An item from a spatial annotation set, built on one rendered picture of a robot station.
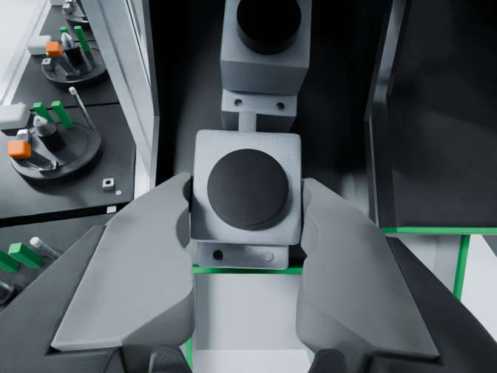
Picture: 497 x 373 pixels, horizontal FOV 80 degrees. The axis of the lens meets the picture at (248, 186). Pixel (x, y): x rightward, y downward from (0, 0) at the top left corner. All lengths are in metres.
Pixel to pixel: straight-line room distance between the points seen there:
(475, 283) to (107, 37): 0.65
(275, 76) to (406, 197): 0.13
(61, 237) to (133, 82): 0.33
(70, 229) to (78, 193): 0.06
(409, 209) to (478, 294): 0.45
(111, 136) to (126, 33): 0.42
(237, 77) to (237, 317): 0.26
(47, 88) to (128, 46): 0.58
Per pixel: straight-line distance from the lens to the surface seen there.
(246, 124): 0.17
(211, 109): 0.21
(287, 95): 0.18
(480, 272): 0.69
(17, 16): 1.37
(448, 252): 0.39
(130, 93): 0.22
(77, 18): 0.95
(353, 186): 0.21
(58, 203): 0.54
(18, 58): 0.91
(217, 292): 0.34
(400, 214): 0.21
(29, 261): 0.46
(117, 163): 0.56
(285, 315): 0.36
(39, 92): 0.76
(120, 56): 0.21
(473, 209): 0.26
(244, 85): 0.17
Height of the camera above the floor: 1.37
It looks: 54 degrees down
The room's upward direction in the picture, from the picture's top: 4 degrees clockwise
